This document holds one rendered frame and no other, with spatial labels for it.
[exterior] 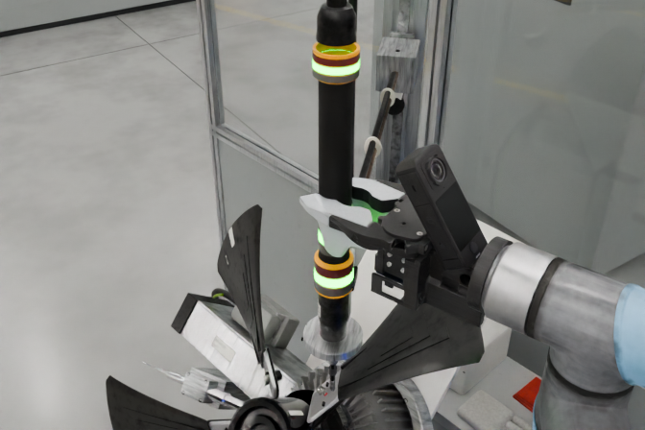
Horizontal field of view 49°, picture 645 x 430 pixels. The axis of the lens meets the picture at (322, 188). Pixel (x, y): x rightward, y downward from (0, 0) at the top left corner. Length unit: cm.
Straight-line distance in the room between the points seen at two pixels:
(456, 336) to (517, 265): 32
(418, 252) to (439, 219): 5
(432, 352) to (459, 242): 32
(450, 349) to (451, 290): 25
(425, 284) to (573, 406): 17
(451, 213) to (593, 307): 14
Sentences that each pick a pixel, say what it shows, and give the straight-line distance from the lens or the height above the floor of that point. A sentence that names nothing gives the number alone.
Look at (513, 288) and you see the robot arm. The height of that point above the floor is 166.
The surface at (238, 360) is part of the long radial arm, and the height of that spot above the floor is 112.
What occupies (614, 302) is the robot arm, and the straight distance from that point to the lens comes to 63.
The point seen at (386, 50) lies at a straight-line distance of 130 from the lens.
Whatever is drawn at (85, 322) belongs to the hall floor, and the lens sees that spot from 315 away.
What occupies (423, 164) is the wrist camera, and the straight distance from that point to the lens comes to 63.
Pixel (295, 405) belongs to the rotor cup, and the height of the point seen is 125.
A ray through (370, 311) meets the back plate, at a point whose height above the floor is 118.
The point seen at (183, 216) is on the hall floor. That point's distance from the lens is 365.
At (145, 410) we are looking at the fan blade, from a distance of 124.
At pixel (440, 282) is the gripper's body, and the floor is 162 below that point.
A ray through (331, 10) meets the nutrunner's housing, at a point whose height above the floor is 186.
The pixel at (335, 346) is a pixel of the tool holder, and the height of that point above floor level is 146.
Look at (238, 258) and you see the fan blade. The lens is 118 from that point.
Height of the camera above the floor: 206
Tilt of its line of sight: 33 degrees down
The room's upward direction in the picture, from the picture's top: straight up
